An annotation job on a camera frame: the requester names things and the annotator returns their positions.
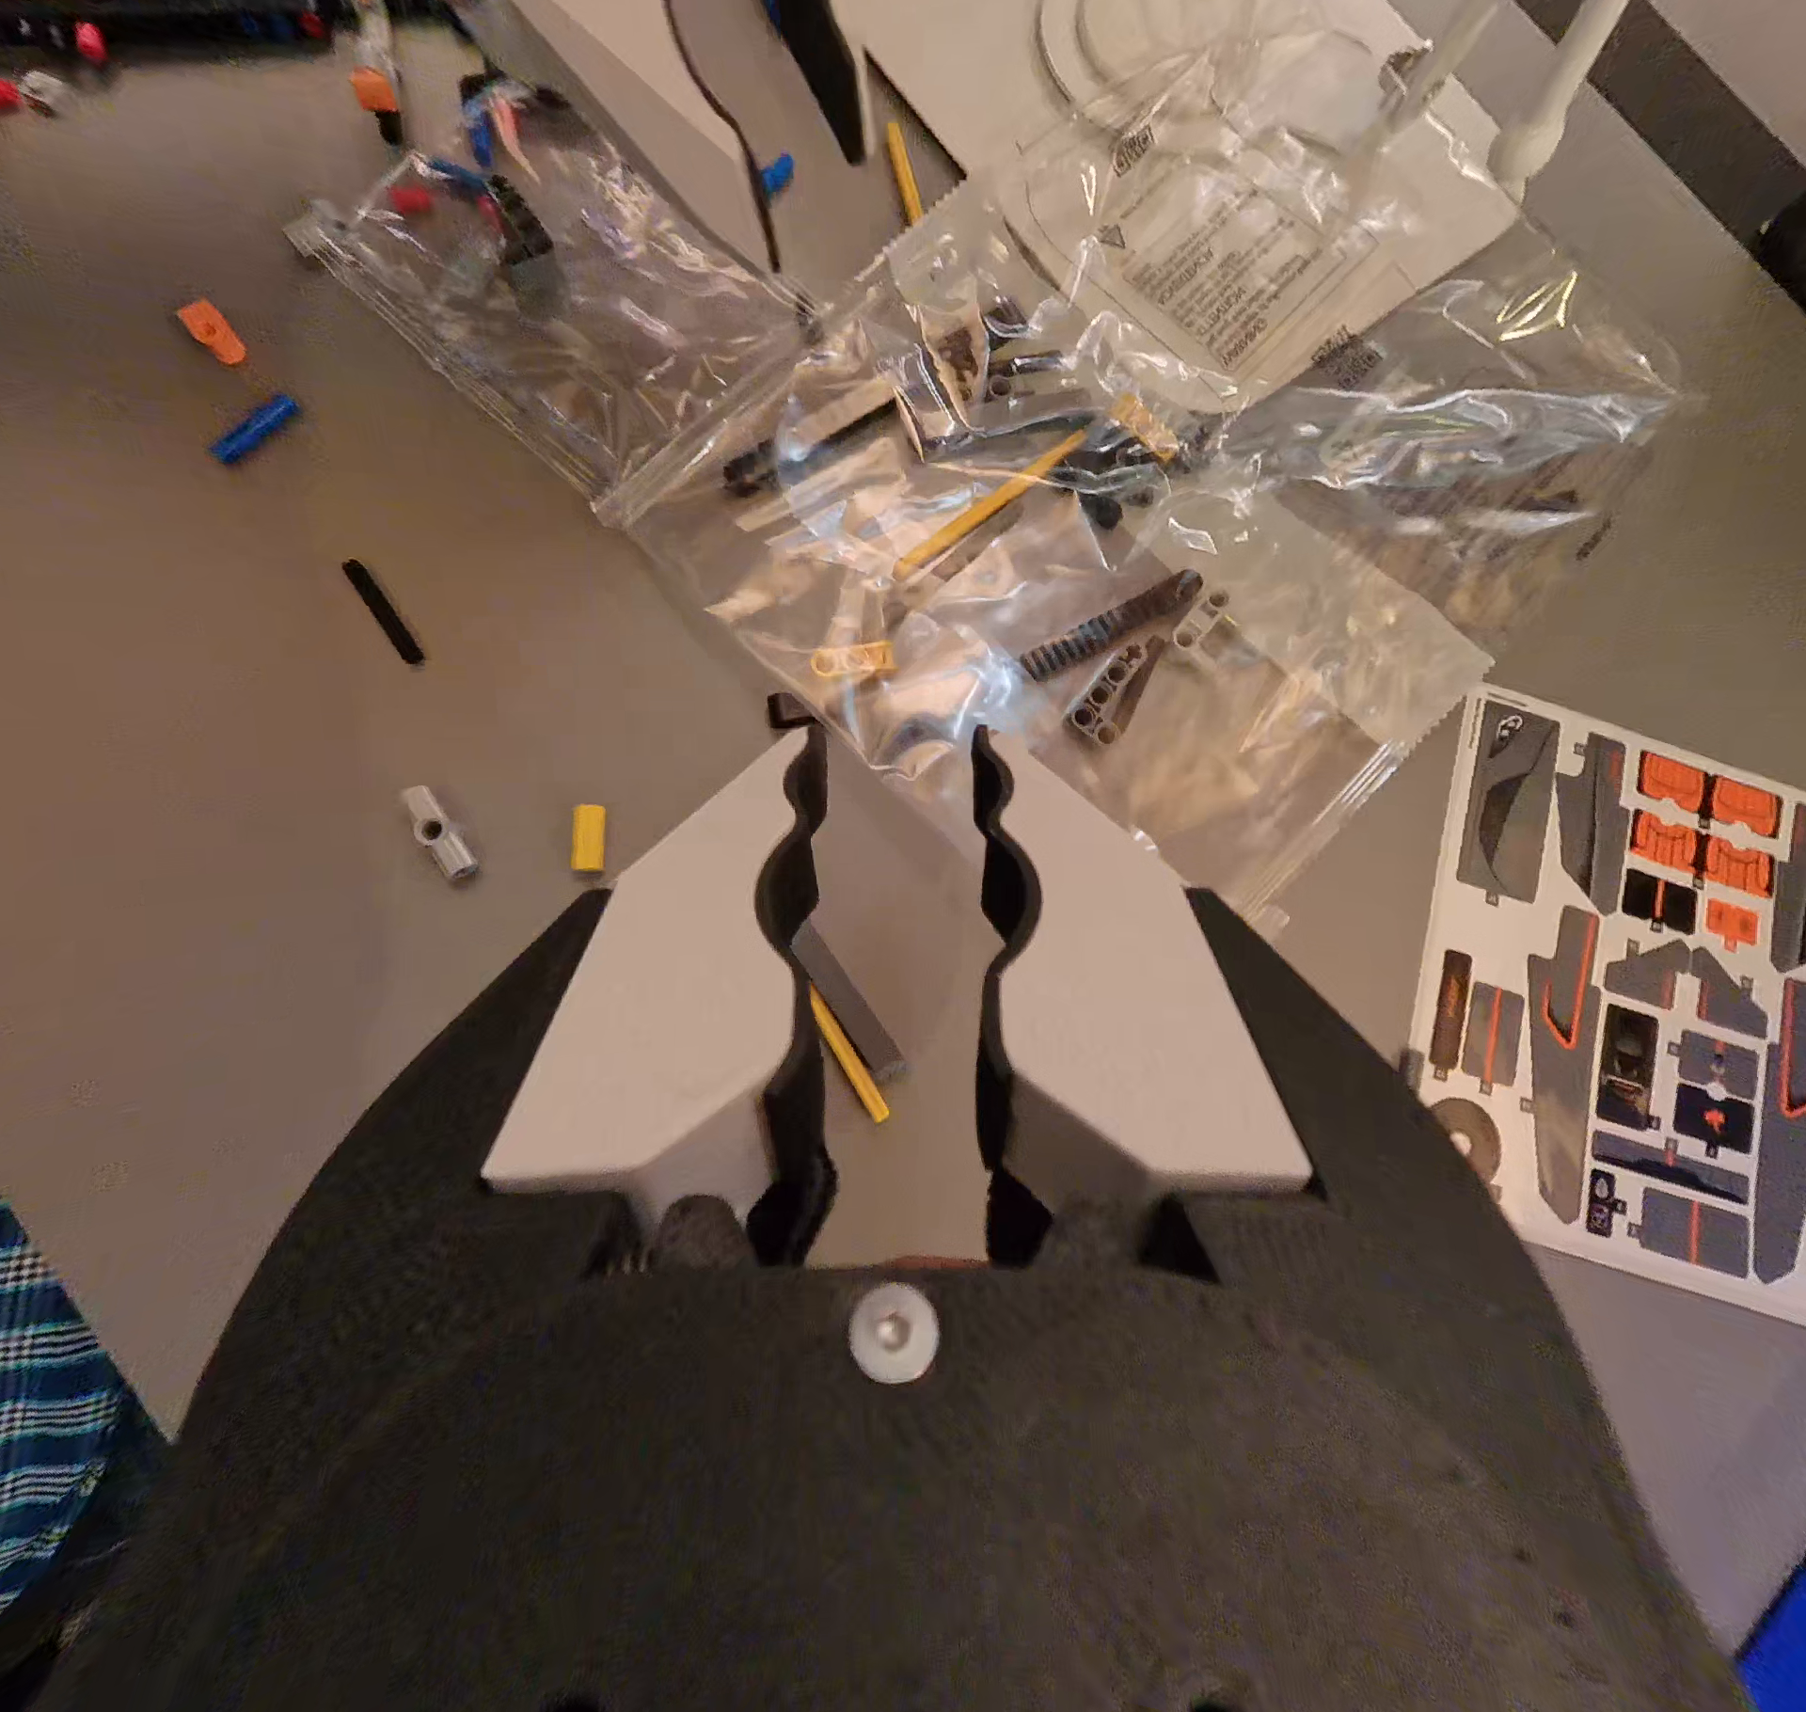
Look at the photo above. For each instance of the grey lego connector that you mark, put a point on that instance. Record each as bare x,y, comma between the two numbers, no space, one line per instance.
439,833

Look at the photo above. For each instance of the yellow lego brick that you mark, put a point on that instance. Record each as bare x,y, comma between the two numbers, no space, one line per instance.
1143,429

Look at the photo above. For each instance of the dark grey lego beam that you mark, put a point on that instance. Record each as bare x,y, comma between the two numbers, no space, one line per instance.
525,245

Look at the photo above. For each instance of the black lego axle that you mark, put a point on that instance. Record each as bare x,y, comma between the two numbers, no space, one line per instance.
381,612

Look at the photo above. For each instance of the orange lego piece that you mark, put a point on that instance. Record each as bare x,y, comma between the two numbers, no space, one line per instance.
212,334

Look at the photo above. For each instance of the blue plaid clothing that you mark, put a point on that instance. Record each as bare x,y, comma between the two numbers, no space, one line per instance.
50,1387

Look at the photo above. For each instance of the crumpled clear plastic bag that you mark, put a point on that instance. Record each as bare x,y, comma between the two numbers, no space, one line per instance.
1525,401

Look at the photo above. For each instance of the large clear plastic bag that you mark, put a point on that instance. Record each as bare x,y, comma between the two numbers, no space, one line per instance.
1271,738

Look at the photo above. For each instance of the lego sticker sheet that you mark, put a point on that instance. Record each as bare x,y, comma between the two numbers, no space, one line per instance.
1594,1006

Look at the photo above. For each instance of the white cardboard sheet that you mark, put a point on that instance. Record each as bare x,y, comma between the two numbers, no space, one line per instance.
975,76

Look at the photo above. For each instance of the printed clear plastic bag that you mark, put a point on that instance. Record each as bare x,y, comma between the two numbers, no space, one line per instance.
1214,231

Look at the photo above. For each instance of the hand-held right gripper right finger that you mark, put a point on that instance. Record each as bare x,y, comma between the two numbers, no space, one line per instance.
1143,1020

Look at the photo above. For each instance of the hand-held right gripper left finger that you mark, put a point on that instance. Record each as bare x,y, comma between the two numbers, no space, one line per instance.
650,1020

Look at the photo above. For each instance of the blue lego pin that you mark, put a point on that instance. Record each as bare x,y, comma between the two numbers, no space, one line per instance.
255,429
776,174

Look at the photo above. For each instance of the red lego pin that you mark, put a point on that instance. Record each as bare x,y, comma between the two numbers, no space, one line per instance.
92,44

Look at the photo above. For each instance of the thin yellow lego beam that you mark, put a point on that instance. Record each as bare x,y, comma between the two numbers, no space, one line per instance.
855,661

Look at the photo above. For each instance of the yellow lego bush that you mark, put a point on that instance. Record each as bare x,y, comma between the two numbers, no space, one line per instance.
589,839

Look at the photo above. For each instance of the blue plastic item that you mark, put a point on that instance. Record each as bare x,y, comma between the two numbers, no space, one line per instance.
1779,1663

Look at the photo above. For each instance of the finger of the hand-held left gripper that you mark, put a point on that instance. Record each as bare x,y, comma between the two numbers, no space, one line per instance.
811,34
608,34

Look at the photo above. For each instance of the white stand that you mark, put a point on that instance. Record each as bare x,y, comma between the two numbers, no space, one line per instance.
1561,76

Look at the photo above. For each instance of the small clear plastic bag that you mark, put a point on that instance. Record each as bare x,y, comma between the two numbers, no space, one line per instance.
636,330

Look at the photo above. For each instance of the dark grey lego gear rack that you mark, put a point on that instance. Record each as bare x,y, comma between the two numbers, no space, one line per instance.
1115,626

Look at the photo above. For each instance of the long yellow lego axle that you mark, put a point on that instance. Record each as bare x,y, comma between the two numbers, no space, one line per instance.
989,506

